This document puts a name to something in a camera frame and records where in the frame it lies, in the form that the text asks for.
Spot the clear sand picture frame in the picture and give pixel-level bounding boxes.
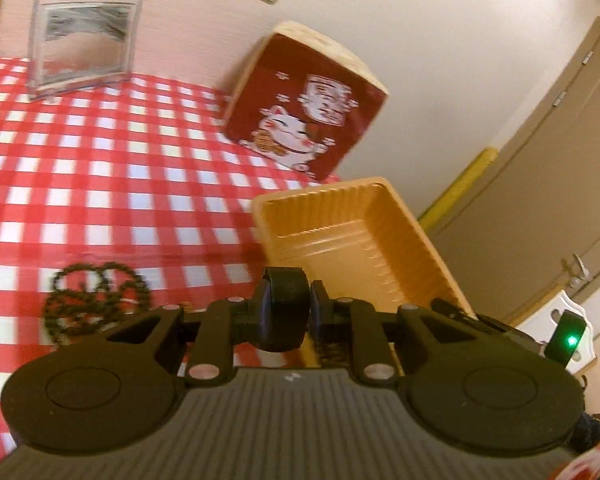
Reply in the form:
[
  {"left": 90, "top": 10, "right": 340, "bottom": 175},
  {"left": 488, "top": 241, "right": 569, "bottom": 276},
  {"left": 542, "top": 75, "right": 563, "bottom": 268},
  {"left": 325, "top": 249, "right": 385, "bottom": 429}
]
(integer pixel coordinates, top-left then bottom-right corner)
[{"left": 28, "top": 0, "right": 143, "bottom": 100}]

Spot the yellow green pole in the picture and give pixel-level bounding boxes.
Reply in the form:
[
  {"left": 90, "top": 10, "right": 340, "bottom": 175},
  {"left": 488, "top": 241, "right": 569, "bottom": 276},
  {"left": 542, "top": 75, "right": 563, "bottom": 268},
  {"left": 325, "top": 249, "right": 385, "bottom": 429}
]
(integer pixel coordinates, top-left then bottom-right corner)
[{"left": 419, "top": 146, "right": 499, "bottom": 228}]

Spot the silver door handle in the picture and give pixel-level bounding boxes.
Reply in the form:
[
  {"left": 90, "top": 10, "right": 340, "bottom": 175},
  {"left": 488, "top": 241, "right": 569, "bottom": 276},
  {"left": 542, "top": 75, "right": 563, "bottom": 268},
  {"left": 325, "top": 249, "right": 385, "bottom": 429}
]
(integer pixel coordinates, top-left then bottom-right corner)
[{"left": 560, "top": 254, "right": 590, "bottom": 291}]

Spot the black wristband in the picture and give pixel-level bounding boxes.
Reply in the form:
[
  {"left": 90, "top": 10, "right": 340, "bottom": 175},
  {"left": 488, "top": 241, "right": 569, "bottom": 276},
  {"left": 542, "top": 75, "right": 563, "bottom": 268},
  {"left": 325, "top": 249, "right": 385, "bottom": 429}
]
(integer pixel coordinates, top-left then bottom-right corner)
[{"left": 256, "top": 267, "right": 312, "bottom": 352}]

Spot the white furniture piece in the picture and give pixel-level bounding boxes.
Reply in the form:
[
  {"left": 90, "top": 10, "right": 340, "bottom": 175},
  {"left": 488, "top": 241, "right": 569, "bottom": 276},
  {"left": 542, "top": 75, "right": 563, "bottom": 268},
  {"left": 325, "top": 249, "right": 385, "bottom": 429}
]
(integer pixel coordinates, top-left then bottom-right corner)
[{"left": 517, "top": 287, "right": 600, "bottom": 366}]

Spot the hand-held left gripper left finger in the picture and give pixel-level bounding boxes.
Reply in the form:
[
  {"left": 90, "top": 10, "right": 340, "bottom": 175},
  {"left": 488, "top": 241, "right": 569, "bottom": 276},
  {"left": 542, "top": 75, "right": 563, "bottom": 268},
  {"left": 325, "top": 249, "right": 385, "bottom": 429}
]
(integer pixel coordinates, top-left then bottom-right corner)
[{"left": 104, "top": 279, "right": 272, "bottom": 386}]

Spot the red lucky cat box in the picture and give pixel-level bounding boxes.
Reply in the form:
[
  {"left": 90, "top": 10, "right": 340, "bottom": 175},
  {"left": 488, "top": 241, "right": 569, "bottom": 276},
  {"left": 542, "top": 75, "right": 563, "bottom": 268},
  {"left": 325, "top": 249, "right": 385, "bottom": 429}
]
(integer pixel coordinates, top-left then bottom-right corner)
[{"left": 223, "top": 21, "right": 390, "bottom": 183}]

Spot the dark wooden bead necklace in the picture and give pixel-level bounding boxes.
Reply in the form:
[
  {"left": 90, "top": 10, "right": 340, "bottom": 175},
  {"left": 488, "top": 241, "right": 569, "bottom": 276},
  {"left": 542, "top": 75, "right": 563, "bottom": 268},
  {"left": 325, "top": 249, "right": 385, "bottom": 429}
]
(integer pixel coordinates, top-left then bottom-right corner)
[{"left": 42, "top": 261, "right": 152, "bottom": 347}]

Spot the brown room door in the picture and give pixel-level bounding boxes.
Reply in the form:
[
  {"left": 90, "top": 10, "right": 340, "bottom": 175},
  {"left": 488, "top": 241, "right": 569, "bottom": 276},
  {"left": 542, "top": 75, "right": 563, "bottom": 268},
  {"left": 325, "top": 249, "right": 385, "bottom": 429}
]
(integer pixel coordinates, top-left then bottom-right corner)
[{"left": 420, "top": 15, "right": 600, "bottom": 328}]

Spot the red white checkered tablecloth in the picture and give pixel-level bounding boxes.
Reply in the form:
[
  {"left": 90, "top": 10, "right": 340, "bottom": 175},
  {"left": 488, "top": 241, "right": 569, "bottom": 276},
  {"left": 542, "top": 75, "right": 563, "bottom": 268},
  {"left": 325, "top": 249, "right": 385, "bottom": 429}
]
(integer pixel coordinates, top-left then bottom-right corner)
[{"left": 0, "top": 56, "right": 343, "bottom": 480}]

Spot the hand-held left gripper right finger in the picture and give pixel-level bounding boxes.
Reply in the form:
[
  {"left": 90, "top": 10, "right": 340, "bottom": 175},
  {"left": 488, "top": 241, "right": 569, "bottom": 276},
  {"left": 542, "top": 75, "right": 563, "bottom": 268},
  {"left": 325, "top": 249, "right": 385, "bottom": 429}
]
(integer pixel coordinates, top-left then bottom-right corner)
[{"left": 310, "top": 280, "right": 481, "bottom": 386}]

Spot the yellow plastic tray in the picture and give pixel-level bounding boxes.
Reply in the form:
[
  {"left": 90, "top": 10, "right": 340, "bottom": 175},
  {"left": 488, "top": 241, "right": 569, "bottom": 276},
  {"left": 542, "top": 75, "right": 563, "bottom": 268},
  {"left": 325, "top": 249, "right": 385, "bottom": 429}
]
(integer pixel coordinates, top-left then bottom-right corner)
[{"left": 251, "top": 176, "right": 478, "bottom": 378}]

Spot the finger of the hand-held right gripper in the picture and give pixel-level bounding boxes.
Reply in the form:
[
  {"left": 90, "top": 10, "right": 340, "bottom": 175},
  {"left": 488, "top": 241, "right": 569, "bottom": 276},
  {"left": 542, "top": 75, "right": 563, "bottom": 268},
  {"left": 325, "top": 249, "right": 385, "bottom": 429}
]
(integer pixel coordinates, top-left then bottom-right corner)
[{"left": 431, "top": 299, "right": 537, "bottom": 357}]

